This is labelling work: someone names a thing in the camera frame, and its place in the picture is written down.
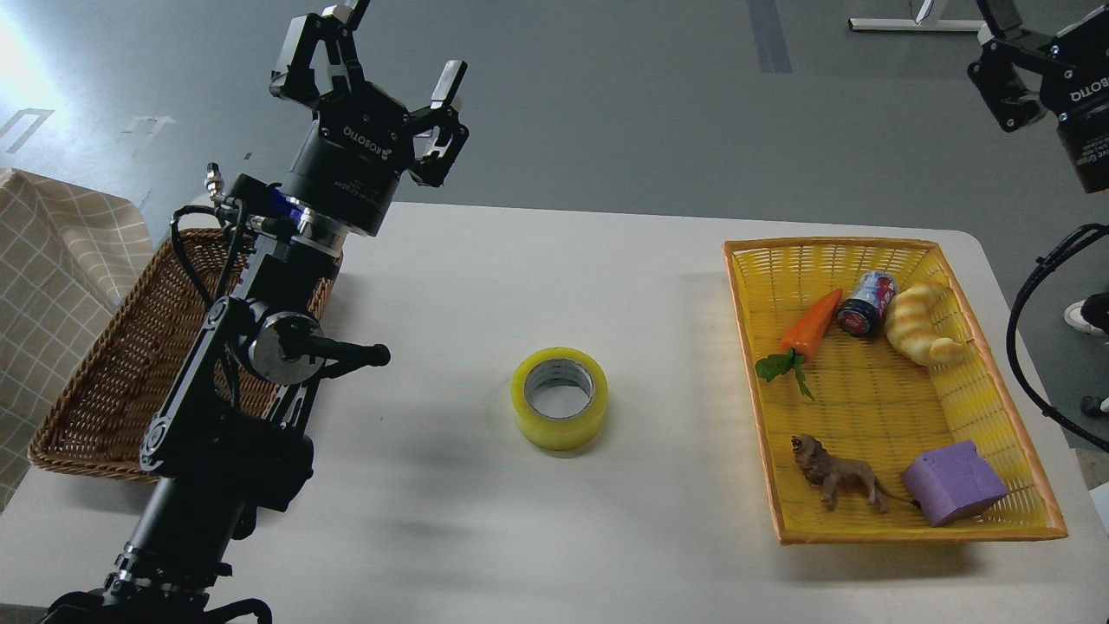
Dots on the small soda can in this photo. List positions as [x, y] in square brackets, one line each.
[864, 312]

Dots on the beige checkered cloth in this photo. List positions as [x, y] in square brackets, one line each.
[68, 257]

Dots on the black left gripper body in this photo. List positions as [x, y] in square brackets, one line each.
[349, 166]

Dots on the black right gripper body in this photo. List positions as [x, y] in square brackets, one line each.
[1076, 90]

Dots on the white sneaker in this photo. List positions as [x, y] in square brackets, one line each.
[1089, 316]

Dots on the yellow tape roll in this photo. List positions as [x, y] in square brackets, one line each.
[559, 397]

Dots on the white desk foot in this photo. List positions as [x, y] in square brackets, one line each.
[926, 17]

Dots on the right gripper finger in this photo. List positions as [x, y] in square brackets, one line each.
[1008, 46]

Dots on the toy croissant bread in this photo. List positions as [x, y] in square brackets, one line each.
[909, 328]

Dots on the brown toy lion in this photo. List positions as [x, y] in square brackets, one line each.
[831, 474]

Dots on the purple foam block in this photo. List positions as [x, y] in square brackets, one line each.
[952, 483]

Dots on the orange toy carrot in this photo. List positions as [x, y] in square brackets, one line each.
[801, 343]

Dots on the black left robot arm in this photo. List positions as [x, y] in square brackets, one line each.
[230, 438]

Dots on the brown wicker basket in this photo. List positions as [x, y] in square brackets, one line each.
[96, 427]

